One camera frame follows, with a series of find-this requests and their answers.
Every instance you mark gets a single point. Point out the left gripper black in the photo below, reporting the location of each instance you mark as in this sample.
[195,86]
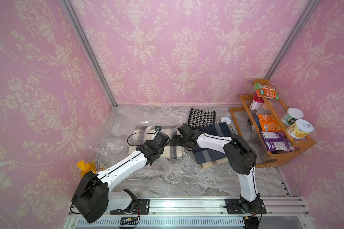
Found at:
[148,142]

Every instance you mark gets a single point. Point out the black white houndstooth scarf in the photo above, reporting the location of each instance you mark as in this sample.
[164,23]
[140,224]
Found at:
[201,118]

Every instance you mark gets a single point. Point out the navy grey checked scarf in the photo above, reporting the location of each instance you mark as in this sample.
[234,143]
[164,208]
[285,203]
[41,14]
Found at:
[203,155]

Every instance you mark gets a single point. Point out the clear plastic vacuum bag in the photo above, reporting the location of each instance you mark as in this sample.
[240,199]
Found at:
[109,139]

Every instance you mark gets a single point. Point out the beige plaid scarf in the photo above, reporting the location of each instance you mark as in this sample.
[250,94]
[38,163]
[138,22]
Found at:
[212,163]

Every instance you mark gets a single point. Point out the cream grey plaid scarf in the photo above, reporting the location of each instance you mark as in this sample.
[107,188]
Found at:
[143,133]

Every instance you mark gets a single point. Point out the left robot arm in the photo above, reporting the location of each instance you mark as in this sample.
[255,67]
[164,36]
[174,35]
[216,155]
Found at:
[94,196]

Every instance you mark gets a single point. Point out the yellow orange bottle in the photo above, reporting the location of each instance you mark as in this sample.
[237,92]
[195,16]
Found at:
[92,166]

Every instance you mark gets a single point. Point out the pink lid white jar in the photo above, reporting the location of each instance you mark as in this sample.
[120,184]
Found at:
[257,103]

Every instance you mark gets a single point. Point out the clear plastic bottle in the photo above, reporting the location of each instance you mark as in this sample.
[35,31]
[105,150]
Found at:
[263,110]

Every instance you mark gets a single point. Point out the wooden two-tier rack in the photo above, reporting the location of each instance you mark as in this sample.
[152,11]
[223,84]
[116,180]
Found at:
[278,108]

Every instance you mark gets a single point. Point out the green orange snack packet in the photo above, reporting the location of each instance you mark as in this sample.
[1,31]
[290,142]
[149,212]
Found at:
[266,91]

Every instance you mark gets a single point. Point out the purple snack packet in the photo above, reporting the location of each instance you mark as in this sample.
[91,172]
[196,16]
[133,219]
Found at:
[276,141]

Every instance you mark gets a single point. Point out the green white can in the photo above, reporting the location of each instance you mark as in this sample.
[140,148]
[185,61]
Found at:
[291,115]

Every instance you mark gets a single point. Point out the yellow white can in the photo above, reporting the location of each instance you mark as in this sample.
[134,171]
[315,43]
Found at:
[300,129]

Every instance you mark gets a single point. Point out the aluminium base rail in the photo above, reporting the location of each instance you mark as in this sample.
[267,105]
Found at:
[204,213]

